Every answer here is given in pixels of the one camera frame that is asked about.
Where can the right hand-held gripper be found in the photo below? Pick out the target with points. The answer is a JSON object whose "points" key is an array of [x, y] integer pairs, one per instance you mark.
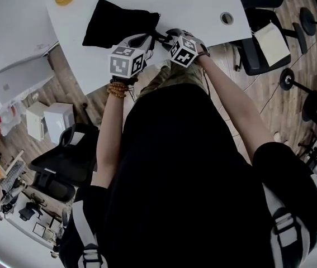
{"points": [[183, 51]]}

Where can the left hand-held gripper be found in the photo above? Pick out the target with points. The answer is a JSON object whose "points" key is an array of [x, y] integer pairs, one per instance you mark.
{"points": [[124, 63]]}

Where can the black cloth bag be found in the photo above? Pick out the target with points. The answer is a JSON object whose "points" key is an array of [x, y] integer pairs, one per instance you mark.
{"points": [[113, 24]]}

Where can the person's left forearm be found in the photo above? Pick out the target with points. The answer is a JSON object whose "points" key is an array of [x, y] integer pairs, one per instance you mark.
{"points": [[110, 127]]}

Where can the person's right forearm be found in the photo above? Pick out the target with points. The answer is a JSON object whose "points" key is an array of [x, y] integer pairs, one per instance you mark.
{"points": [[231, 93]]}

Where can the beige cloth tote bag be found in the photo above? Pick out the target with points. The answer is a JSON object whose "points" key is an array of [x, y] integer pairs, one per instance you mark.
{"points": [[273, 43]]}

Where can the person's camouflage trousers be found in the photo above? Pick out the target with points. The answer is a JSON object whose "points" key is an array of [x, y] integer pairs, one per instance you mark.
{"points": [[175, 75]]}

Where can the white cabinet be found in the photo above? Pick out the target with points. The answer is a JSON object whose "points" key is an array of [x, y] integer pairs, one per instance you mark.
{"points": [[52, 121]]}

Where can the person's black top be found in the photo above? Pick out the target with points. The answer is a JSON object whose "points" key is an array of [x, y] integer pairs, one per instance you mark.
{"points": [[180, 177]]}

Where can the white low desk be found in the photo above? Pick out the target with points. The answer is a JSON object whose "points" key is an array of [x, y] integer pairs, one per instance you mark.
{"points": [[18, 80]]}

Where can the black mesh office chair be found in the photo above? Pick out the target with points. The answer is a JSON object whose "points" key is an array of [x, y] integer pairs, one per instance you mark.
{"points": [[63, 158]]}

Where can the black wheeled stand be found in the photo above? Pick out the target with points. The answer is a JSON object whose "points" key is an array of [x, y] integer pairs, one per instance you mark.
{"points": [[312, 105]]}

